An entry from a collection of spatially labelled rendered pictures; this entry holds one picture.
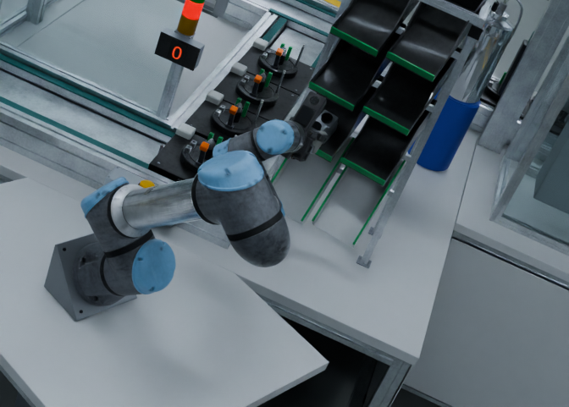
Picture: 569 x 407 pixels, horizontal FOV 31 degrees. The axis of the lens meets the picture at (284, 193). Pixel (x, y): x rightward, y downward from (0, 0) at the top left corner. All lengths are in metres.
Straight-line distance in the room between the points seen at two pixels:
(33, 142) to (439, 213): 1.30
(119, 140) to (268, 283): 0.62
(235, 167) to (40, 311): 0.72
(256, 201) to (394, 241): 1.22
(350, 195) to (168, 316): 0.62
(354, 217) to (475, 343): 0.96
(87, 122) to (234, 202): 1.15
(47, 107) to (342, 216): 0.91
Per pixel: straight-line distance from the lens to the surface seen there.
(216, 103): 3.18
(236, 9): 3.98
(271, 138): 2.27
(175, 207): 2.06
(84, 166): 2.83
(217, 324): 2.54
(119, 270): 2.29
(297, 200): 2.77
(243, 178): 1.91
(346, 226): 2.77
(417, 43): 2.60
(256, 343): 2.54
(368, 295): 2.84
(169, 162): 2.84
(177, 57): 2.89
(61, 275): 2.42
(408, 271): 3.01
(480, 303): 3.48
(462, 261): 3.41
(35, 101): 3.04
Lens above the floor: 2.50
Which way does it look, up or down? 32 degrees down
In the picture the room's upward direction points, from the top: 22 degrees clockwise
